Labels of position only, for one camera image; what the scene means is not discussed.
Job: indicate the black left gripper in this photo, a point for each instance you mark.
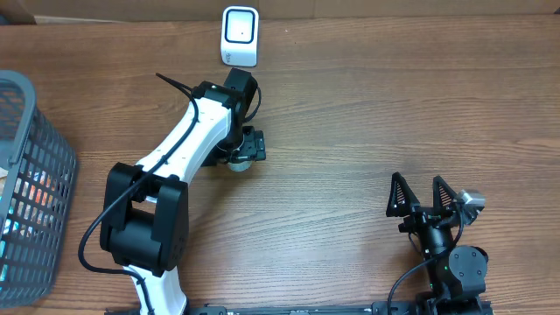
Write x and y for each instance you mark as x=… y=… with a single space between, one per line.
x=255 y=147

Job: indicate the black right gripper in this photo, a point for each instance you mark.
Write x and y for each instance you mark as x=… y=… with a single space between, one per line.
x=420 y=215

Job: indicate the grey mesh basket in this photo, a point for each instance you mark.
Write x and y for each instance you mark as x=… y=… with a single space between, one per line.
x=40 y=170

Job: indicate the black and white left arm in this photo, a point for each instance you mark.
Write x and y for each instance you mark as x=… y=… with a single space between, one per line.
x=145 y=213

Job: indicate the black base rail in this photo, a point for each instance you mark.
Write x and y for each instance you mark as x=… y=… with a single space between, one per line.
x=376 y=308

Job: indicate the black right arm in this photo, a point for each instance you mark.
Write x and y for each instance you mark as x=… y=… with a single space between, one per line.
x=456 y=273

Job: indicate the white barcode scanner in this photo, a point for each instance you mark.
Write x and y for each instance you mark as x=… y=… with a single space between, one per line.
x=239 y=36

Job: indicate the green lid jar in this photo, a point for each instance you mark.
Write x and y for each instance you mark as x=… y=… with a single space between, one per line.
x=239 y=167

